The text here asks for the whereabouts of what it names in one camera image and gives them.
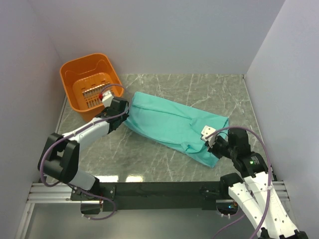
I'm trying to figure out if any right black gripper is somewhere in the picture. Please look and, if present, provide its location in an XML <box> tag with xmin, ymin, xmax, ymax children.
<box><xmin>205</xmin><ymin>134</ymin><xmax>236</xmax><ymax>158</ymax></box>

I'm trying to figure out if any teal t-shirt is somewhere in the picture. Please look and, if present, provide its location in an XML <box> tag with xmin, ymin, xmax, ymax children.
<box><xmin>124</xmin><ymin>92</ymin><xmax>229</xmax><ymax>168</ymax></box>

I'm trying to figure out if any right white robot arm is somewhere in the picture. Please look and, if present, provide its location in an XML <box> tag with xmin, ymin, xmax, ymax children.
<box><xmin>201</xmin><ymin>125</ymin><xmax>308</xmax><ymax>239</ymax></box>

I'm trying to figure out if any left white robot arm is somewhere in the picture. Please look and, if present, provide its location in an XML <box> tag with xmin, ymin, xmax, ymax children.
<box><xmin>38</xmin><ymin>97</ymin><xmax>130</xmax><ymax>200</ymax></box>

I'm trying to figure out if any orange plastic basket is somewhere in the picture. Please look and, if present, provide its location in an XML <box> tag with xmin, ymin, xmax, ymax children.
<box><xmin>60</xmin><ymin>53</ymin><xmax>121</xmax><ymax>122</ymax></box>

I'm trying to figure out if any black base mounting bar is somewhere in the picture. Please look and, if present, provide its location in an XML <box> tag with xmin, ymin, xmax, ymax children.
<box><xmin>71</xmin><ymin>181</ymin><xmax>231</xmax><ymax>217</ymax></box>

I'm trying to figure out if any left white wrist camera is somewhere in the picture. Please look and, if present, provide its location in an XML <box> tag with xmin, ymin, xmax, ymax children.
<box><xmin>98</xmin><ymin>90</ymin><xmax>114</xmax><ymax>107</ymax></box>

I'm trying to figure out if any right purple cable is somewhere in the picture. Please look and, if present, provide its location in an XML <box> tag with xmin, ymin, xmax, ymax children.
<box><xmin>211</xmin><ymin>126</ymin><xmax>273</xmax><ymax>239</ymax></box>

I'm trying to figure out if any aluminium frame rail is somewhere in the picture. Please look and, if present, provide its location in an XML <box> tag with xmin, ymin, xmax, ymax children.
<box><xmin>26</xmin><ymin>161</ymin><xmax>75</xmax><ymax>204</ymax></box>

